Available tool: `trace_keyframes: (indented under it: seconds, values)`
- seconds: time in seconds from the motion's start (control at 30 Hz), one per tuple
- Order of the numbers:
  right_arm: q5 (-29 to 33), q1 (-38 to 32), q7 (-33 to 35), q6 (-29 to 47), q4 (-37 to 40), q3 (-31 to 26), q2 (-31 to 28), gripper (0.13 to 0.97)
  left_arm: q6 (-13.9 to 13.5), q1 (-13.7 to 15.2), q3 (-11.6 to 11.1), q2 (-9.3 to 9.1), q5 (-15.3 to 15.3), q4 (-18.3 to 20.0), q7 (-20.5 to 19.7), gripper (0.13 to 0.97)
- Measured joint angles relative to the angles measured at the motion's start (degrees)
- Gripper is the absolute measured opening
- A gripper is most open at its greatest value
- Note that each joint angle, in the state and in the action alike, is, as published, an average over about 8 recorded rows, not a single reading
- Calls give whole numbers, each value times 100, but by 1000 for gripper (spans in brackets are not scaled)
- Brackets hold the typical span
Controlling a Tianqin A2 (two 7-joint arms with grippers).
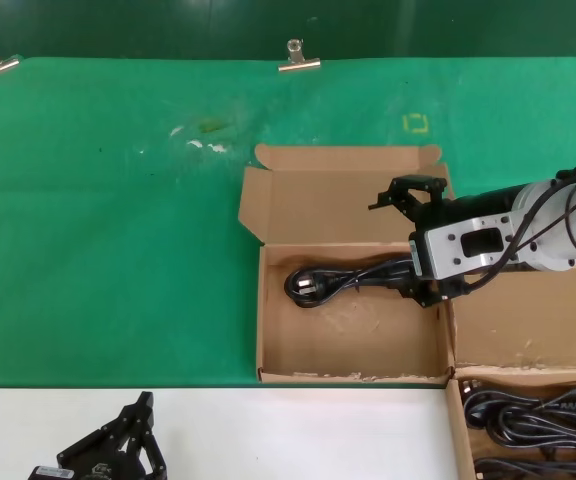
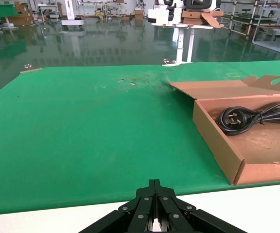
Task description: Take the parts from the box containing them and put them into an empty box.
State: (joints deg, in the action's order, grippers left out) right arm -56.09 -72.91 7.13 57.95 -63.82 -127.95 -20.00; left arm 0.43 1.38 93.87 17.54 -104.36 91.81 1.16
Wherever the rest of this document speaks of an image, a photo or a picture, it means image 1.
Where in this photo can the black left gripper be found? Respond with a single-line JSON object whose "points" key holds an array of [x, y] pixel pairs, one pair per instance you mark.
{"points": [[98, 465]]}

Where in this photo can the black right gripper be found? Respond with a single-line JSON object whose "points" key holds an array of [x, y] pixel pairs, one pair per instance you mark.
{"points": [[458, 207]]}

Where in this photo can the cardboard box with holed flap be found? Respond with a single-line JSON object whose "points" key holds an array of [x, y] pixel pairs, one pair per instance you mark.
{"points": [[348, 340]]}

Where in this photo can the green felt table mat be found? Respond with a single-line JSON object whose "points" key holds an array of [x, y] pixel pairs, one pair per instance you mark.
{"points": [[93, 250]]}

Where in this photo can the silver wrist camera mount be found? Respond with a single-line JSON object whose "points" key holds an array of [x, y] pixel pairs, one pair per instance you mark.
{"points": [[443, 252]]}

